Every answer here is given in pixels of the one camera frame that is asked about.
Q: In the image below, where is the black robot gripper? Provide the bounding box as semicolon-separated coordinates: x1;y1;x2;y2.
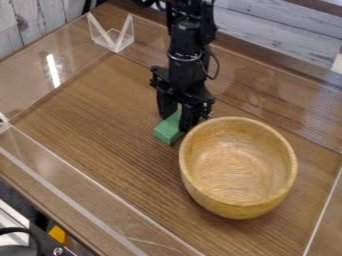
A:
149;53;216;132

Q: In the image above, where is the green rectangular block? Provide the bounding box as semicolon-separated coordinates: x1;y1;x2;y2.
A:
152;111;182;145

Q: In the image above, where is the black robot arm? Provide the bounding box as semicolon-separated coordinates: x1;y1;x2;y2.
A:
149;0;217;132

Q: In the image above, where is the brown wooden bowl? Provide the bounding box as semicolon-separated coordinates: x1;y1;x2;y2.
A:
178;117;297;219

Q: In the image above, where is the yellow and black device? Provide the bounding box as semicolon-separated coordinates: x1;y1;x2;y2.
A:
47;225;92;256

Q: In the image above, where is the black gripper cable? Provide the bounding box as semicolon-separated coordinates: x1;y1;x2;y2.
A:
198;44;221;81

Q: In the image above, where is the clear acrylic corner bracket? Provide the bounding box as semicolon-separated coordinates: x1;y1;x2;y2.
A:
86;13;134;53

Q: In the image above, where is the clear acrylic front wall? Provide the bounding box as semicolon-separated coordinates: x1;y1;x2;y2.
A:
0;113;204;256

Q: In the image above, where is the black cable near corner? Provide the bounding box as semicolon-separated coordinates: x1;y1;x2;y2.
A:
0;226;45;256

